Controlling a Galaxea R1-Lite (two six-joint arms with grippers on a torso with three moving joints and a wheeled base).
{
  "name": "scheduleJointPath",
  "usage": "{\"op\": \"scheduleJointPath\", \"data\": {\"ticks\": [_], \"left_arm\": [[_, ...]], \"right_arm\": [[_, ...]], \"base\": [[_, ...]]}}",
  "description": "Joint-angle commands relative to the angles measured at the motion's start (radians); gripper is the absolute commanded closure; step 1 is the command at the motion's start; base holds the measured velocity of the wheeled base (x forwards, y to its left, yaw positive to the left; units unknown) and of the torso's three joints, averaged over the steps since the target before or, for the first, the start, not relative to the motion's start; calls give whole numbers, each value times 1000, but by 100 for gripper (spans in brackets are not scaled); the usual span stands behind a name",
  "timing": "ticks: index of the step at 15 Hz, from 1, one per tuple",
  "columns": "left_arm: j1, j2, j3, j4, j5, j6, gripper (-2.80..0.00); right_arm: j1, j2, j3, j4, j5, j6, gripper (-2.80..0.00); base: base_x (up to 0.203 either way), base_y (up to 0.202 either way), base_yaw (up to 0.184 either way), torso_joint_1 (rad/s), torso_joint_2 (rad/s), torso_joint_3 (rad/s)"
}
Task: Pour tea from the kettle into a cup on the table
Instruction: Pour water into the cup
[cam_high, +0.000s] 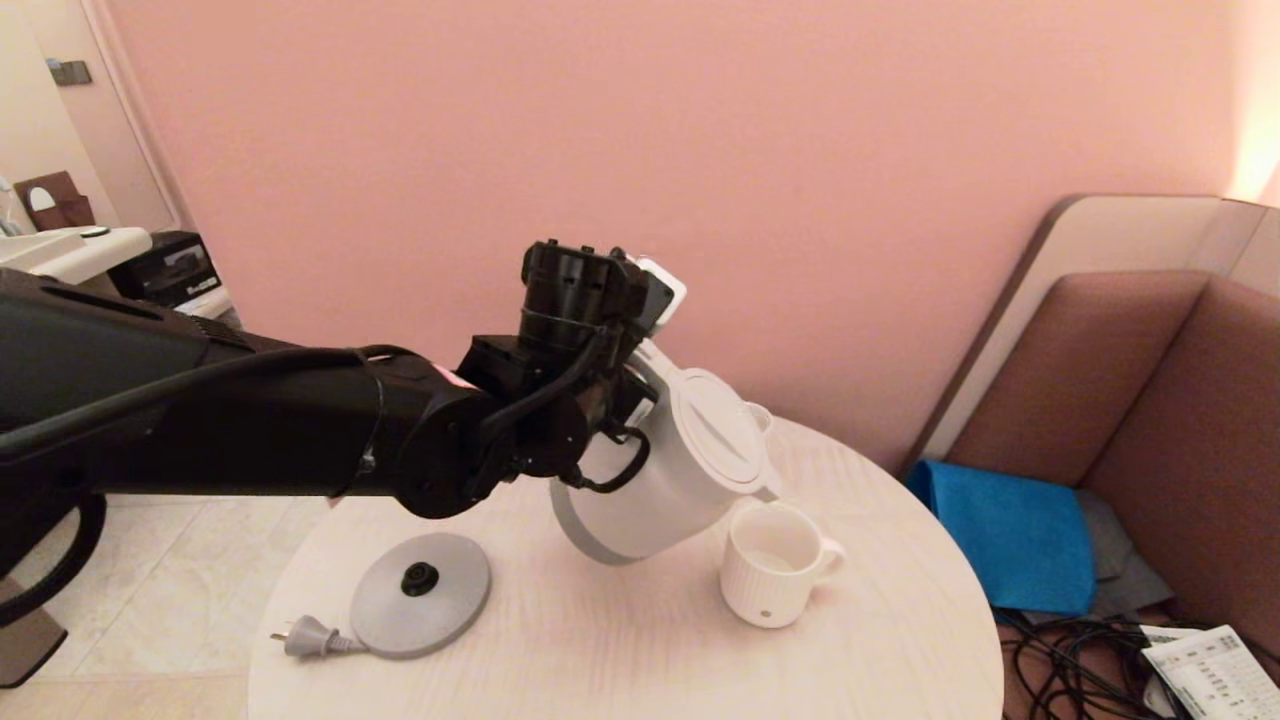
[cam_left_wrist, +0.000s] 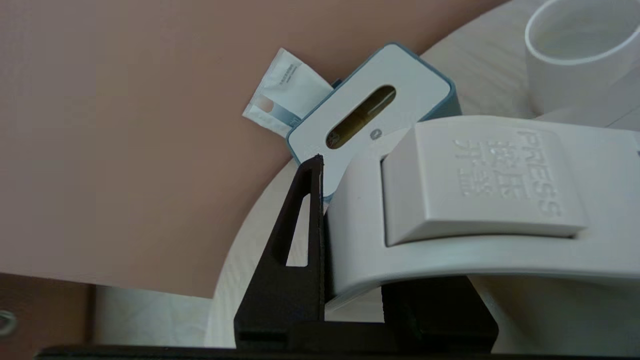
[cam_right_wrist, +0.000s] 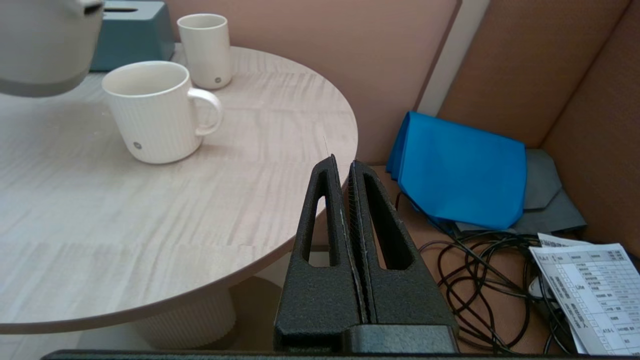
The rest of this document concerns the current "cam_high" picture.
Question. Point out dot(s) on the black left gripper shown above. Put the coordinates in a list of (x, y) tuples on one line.
[(580, 290)]

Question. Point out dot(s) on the white electric kettle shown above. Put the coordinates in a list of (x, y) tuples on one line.
[(660, 500)]

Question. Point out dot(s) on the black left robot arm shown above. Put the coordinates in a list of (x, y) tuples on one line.
[(200, 420)]

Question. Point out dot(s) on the grey round kettle base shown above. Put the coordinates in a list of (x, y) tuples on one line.
[(440, 610)]

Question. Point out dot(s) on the white ribbed mug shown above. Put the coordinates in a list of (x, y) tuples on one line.
[(765, 590)]

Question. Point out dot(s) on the small white metal-legged stool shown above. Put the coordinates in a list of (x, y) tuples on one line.
[(205, 303)]

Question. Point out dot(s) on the black box appliance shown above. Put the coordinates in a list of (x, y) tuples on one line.
[(160, 270)]

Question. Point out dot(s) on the grey power plug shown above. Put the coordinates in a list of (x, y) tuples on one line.
[(305, 637)]

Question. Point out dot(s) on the blue folded cloth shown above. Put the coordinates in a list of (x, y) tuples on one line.
[(1010, 540)]

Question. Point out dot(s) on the white sink counter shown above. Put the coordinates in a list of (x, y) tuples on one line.
[(70, 250)]

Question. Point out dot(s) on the brown tissue holder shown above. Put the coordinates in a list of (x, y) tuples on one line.
[(70, 208)]

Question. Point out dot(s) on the beige rounded backrest panel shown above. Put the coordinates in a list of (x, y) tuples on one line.
[(1100, 236)]

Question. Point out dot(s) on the chrome faucet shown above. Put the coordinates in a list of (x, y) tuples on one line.
[(8, 222)]

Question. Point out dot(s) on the grey folded cloth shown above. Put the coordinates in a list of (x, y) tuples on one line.
[(1115, 572)]

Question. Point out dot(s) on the brown upholstered sofa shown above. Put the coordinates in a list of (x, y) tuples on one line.
[(1180, 450)]

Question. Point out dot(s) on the brown waste bin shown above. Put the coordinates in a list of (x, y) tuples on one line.
[(35, 655)]

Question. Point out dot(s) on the printed white paper sheet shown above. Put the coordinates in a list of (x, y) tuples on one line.
[(1210, 678)]

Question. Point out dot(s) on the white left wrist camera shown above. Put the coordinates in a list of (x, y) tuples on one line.
[(672, 290)]

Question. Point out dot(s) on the grey wall switch plate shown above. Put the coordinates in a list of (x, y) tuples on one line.
[(72, 72)]

